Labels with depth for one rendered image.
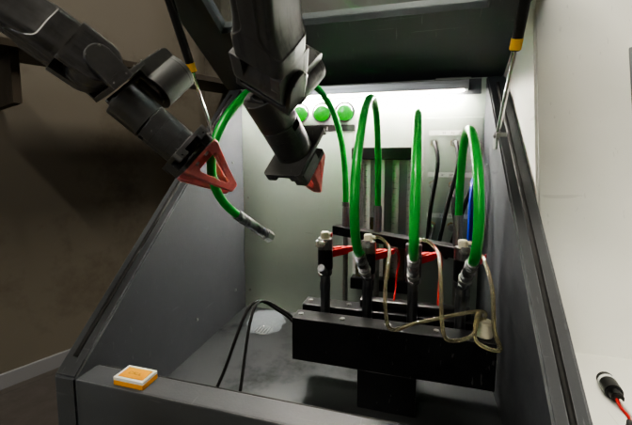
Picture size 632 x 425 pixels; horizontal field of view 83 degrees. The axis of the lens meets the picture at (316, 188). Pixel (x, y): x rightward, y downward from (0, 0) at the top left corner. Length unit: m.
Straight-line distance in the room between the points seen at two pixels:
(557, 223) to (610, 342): 0.18
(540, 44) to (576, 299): 0.42
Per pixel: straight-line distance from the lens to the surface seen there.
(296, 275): 1.03
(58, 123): 2.58
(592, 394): 0.62
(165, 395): 0.60
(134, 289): 0.73
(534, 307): 0.57
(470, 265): 0.55
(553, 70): 0.75
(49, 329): 2.75
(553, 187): 0.69
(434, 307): 0.72
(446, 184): 0.92
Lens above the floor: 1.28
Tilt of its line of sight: 6 degrees down
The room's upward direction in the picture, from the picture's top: straight up
